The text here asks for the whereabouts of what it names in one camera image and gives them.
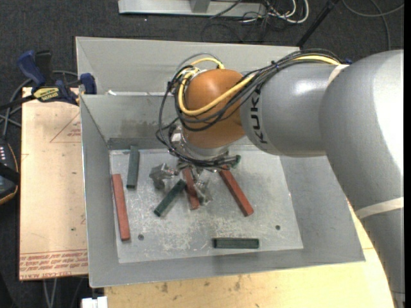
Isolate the brown cardboard board red print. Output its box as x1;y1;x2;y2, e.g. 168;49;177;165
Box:
19;87;89;282

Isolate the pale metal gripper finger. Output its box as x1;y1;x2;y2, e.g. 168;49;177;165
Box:
193;175;214;206
148;162;180;191

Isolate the dark green flat block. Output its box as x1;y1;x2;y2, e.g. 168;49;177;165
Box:
153;178;188;218
213;237;260;250
126;144;141;191

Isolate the grey metal bin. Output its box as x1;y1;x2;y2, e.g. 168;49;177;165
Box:
75;36;367;289

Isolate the red-brown flat block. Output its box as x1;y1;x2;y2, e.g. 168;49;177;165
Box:
110;173;132;243
218;168;255;218
181;167;201;211

